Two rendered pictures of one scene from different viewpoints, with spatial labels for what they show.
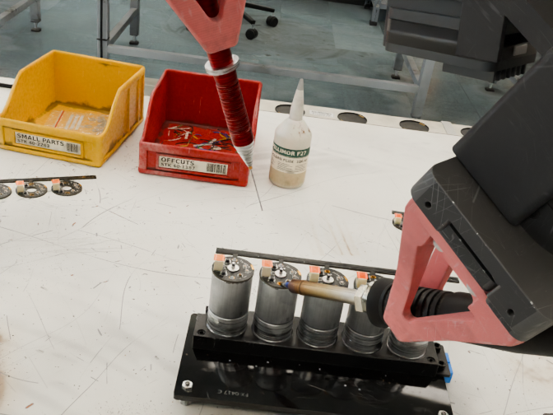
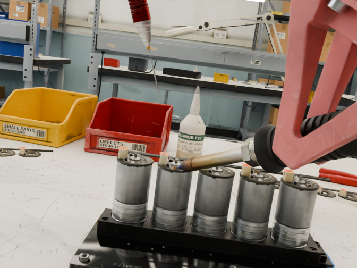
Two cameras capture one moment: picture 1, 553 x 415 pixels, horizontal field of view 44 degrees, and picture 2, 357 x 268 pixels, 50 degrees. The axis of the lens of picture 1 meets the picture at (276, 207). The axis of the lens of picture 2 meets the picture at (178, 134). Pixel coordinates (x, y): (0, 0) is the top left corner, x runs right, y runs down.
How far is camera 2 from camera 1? 0.18 m
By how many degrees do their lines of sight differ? 19
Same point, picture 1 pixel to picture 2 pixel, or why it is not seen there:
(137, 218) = (76, 170)
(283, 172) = (185, 152)
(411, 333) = (304, 151)
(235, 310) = (135, 194)
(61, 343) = not seen: outside the picture
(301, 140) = (198, 127)
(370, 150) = not seen: hidden behind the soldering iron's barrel
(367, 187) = not seen: hidden behind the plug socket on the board
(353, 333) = (240, 220)
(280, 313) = (175, 198)
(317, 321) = (207, 206)
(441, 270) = (326, 103)
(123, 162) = (74, 147)
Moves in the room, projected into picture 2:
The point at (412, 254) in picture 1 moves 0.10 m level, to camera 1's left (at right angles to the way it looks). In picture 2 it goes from (302, 41) to (57, 11)
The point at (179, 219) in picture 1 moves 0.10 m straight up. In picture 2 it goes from (107, 172) to (115, 81)
